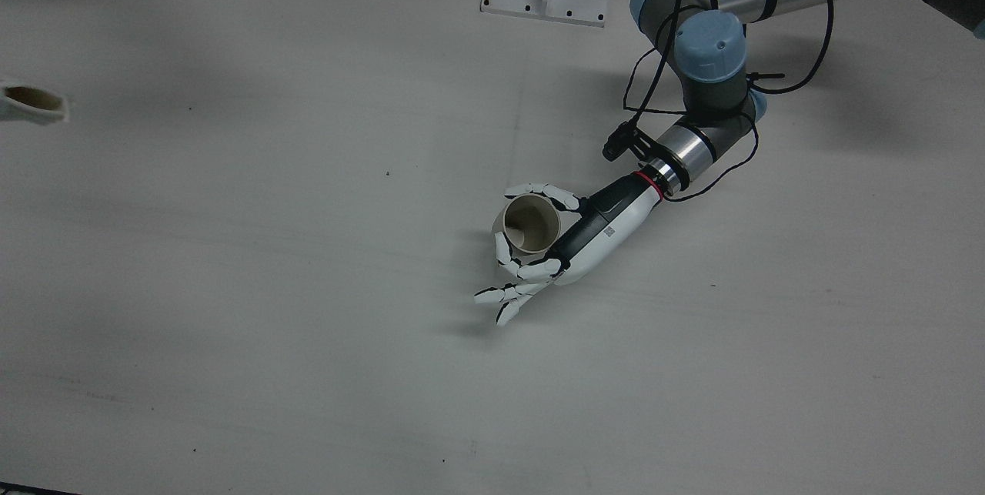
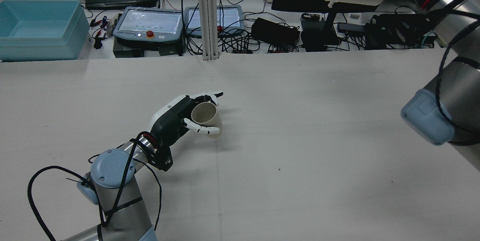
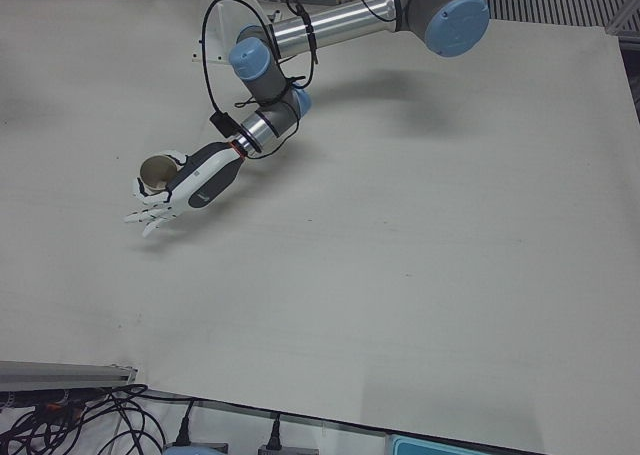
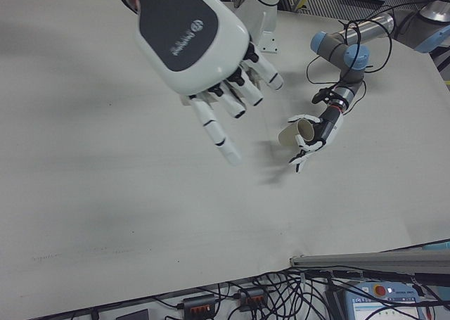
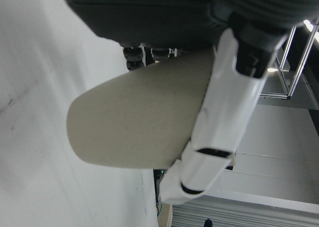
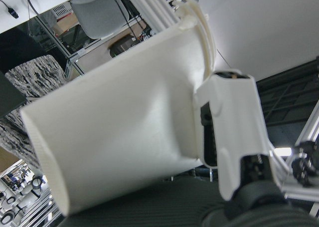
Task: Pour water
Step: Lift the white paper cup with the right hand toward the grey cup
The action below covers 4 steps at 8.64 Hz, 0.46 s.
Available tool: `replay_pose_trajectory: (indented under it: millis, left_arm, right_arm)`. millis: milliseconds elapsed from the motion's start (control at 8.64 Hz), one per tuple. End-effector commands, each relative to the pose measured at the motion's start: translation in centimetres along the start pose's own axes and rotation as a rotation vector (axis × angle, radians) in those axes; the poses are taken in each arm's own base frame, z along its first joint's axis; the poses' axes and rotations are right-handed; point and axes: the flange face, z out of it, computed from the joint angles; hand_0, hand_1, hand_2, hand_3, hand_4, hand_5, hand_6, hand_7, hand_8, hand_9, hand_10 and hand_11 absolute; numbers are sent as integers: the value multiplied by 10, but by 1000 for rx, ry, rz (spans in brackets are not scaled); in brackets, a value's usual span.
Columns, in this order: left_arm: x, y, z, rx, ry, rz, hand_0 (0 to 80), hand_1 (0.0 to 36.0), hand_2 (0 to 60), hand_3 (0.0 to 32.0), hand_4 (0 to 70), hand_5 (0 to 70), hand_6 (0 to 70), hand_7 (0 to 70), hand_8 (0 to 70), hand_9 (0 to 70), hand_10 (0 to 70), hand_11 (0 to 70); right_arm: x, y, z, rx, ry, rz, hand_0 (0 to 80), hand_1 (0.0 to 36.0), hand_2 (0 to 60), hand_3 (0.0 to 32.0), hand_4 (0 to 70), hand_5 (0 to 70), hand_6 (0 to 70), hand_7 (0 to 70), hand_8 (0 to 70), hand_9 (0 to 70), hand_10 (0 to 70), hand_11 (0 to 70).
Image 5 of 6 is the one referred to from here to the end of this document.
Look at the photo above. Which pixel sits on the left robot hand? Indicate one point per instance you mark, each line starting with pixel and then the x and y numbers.
pixel 149 12

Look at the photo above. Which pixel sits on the beige paper cup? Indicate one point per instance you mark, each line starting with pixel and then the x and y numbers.
pixel 137 112

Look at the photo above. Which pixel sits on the aluminium frame structure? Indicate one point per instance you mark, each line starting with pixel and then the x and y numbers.
pixel 286 87

